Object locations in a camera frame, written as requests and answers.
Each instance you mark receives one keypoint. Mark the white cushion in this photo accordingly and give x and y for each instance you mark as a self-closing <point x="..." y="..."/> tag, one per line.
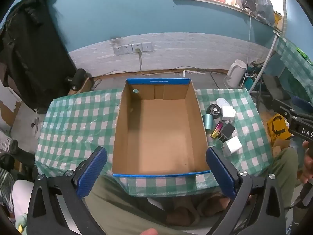
<point x="22" y="195"/>

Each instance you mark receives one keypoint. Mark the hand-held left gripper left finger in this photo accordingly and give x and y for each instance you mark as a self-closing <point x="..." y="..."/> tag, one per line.
<point x="91" y="173"/>

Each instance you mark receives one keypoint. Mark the white octagonal device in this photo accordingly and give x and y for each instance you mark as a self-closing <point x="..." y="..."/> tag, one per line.
<point x="221" y="101"/>

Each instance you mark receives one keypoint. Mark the crumpled striped cloth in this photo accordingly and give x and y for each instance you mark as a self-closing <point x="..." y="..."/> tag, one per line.
<point x="5" y="183"/>

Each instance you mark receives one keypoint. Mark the rolled striped cloth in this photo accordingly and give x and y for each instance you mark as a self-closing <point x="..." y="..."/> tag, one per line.
<point x="9" y="146"/>

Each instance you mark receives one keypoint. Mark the black round gadget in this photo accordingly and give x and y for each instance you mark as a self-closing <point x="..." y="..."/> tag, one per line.
<point x="213" y="109"/>

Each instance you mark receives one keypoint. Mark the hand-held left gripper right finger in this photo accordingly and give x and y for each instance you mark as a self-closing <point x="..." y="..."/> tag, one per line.
<point x="220" y="173"/>

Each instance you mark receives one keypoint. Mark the person's right hand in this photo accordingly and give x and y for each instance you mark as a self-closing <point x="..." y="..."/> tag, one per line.
<point x="307" y="161"/>

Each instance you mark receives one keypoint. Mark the white electric kettle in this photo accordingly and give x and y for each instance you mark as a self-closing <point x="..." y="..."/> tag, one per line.
<point x="236" y="77"/>

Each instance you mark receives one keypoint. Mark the dark hanging cloth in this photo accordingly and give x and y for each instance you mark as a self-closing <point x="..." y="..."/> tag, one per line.
<point x="31" y="53"/>

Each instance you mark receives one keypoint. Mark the white window sill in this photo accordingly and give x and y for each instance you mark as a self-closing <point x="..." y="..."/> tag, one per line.
<point x="207" y="1"/>

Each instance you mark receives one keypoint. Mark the grey plastic bag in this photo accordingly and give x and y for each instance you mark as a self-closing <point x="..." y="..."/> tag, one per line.
<point x="256" y="0"/>

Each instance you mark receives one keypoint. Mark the person's left hand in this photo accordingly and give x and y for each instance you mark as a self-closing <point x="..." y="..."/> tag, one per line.
<point x="148" y="232"/>

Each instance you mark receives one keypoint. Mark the white charger cube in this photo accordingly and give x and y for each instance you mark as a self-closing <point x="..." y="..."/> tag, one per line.
<point x="228" y="113"/>
<point x="232" y="146"/>

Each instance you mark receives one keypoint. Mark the green checked tablecloth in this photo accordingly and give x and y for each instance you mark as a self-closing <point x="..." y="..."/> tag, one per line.
<point x="73" y="127"/>

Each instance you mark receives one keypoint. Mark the cardboard box with blue rim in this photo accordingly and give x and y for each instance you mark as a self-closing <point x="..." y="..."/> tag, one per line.
<point x="156" y="132"/>

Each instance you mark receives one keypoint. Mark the white metal frame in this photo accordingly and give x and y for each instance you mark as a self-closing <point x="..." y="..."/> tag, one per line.
<point x="269" y="58"/>

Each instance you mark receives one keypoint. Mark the teal metallic cylinder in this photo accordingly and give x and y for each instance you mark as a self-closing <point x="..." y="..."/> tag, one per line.
<point x="209" y="123"/>

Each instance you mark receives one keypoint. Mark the green checked plastic sheet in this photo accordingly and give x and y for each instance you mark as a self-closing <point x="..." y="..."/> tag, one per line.
<point x="293" y="61"/>

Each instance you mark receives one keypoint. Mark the rainbow coloured small bar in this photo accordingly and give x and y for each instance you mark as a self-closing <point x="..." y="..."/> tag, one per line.
<point x="217" y="130"/>

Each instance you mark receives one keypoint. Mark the teal box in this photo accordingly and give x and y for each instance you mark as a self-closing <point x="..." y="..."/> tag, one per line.
<point x="249" y="83"/>

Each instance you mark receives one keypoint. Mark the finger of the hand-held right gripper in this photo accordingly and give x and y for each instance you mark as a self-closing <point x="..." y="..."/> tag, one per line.
<point x="299" y="101"/>
<point x="281" y="107"/>

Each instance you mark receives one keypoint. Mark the black charger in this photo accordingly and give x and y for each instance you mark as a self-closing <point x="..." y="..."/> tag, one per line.
<point x="228" y="130"/>

